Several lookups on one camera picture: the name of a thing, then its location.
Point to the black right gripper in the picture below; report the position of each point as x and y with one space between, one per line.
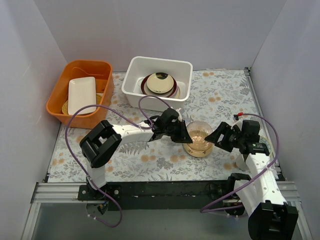
225 137

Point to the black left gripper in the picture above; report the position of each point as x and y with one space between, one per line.
179 131

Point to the tan bottom plate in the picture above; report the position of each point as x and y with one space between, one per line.
197 152

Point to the cream small plate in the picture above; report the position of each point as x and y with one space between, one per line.
160 83

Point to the red rimmed cream plate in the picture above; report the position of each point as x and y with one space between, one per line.
170 94

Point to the glossy black plate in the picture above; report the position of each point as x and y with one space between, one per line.
159 84

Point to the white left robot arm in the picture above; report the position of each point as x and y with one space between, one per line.
100 144

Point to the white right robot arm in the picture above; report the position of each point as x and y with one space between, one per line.
269 215

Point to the white plastic bin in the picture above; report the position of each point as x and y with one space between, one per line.
141 66

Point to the orange plastic bin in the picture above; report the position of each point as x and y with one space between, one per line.
102 71

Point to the yellow plate in orange bin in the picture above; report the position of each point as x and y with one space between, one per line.
86 111

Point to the white cup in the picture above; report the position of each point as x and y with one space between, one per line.
240 163

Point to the teal patterned plate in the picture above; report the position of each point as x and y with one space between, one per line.
265 141

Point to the white rectangular plate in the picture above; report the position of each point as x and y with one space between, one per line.
81 93

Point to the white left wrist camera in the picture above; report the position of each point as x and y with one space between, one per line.
180 112

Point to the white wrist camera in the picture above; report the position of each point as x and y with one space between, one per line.
180 112
237 124

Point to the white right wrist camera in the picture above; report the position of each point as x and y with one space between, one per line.
237 124

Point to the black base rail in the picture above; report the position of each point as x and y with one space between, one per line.
166 195

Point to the aluminium frame rail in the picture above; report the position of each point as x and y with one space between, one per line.
52 193

